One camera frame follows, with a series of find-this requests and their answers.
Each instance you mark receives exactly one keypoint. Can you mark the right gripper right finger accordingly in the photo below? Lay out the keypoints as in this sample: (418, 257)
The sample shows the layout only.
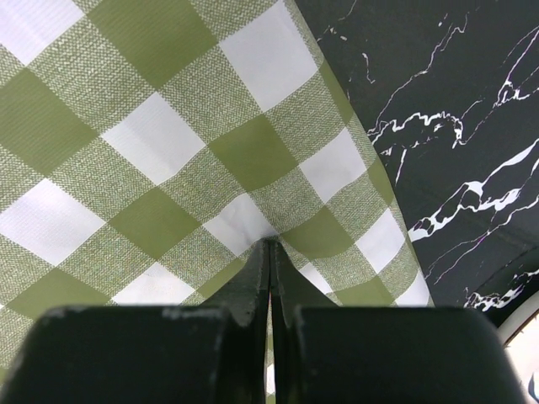
(325, 353)

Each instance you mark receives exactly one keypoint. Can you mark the green checkered cloth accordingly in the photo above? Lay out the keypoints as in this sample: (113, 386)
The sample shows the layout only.
(147, 145)

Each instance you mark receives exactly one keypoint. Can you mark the white blue striped plate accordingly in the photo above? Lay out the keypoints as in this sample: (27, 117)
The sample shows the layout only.
(519, 332)

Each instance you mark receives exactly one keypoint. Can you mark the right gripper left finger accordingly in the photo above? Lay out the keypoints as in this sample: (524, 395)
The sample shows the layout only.
(209, 353)

